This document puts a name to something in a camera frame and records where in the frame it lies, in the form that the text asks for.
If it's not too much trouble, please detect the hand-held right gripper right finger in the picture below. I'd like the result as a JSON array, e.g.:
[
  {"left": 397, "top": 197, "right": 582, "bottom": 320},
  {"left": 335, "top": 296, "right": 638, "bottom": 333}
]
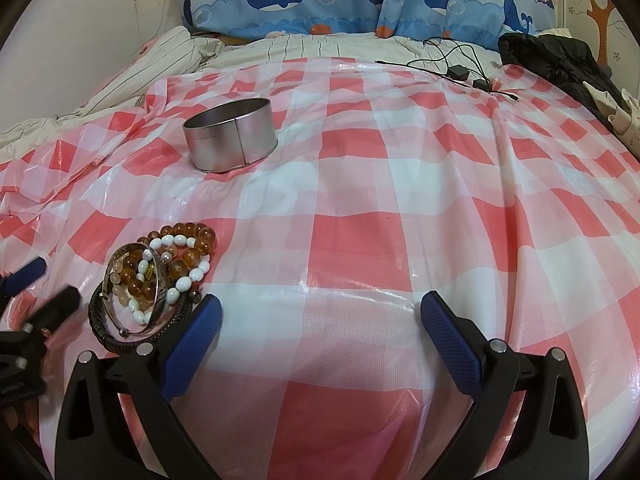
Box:
[{"left": 420, "top": 290, "right": 593, "bottom": 480}]

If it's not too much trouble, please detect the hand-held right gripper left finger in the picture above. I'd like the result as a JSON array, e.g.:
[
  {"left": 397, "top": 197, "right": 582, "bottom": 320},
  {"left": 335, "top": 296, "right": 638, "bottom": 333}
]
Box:
[{"left": 54, "top": 292, "right": 223, "bottom": 480}]

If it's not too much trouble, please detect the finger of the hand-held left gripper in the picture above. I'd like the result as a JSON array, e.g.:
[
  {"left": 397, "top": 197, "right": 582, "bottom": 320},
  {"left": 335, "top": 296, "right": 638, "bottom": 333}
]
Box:
[
  {"left": 0, "top": 256, "right": 47, "bottom": 297},
  {"left": 22, "top": 285, "right": 83, "bottom": 333}
]

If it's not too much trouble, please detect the black braided leather bracelet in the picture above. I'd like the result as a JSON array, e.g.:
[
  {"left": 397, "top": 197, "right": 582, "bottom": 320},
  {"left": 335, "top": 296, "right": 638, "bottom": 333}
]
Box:
[{"left": 88, "top": 284, "right": 202, "bottom": 357}]

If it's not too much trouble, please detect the silver bangle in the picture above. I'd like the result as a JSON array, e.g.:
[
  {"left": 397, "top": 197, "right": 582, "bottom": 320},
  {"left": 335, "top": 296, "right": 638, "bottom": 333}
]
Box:
[{"left": 102, "top": 242, "right": 167, "bottom": 339}]

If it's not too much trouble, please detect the pale peach bead bracelet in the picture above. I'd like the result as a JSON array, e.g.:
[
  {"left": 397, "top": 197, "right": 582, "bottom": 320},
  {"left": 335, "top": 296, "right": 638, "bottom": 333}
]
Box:
[{"left": 107, "top": 255, "right": 132, "bottom": 309}]

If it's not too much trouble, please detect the white bead bracelet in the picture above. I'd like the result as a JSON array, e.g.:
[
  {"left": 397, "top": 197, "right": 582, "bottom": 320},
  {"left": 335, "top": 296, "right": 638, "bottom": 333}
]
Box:
[{"left": 127, "top": 235, "right": 212, "bottom": 326}]

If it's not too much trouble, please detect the small amber bead bracelet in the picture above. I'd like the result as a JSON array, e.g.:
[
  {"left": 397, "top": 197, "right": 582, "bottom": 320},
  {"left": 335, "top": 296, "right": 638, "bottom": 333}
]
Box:
[{"left": 120, "top": 255, "right": 158, "bottom": 302}]

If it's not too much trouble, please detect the large amber bead bracelet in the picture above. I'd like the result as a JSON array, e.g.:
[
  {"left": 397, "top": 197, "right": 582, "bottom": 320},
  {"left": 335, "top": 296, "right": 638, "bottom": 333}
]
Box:
[{"left": 136, "top": 221, "right": 217, "bottom": 286}]

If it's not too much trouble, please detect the round metal tin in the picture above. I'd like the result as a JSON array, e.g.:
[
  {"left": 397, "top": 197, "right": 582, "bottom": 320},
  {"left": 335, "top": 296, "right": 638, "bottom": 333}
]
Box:
[{"left": 182, "top": 98, "right": 279, "bottom": 174}]

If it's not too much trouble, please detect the pink checked plastic tablecloth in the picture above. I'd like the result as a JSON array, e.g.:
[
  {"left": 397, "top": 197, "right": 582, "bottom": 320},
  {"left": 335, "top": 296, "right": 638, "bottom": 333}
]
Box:
[{"left": 0, "top": 57, "right": 640, "bottom": 480}]

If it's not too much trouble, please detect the white cloth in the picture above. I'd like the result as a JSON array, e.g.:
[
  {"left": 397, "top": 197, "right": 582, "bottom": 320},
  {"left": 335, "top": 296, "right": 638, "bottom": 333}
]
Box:
[{"left": 587, "top": 80, "right": 640, "bottom": 158}]

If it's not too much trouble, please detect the black jacket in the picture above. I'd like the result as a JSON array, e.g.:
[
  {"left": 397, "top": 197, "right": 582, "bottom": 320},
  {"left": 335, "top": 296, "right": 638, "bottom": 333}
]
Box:
[{"left": 497, "top": 30, "right": 631, "bottom": 116}]

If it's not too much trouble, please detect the narrow blue whale pillow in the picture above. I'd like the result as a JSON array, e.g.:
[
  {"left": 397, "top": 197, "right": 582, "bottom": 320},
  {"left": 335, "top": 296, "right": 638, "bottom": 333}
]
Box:
[{"left": 377, "top": 0, "right": 558, "bottom": 43}]

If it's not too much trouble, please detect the wide blue whale pillow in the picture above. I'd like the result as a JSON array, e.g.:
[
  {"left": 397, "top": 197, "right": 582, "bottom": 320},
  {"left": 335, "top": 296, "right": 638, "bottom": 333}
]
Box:
[{"left": 182, "top": 0, "right": 416, "bottom": 41}]

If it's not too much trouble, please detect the black cable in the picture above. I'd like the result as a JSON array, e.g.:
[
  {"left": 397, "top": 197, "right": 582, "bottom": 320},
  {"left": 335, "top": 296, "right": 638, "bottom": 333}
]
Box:
[{"left": 375, "top": 35, "right": 521, "bottom": 101}]

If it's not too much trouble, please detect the orange tree wall sticker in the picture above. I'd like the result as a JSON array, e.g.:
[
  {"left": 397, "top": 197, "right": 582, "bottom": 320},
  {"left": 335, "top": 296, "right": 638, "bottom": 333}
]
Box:
[{"left": 575, "top": 0, "right": 618, "bottom": 66}]

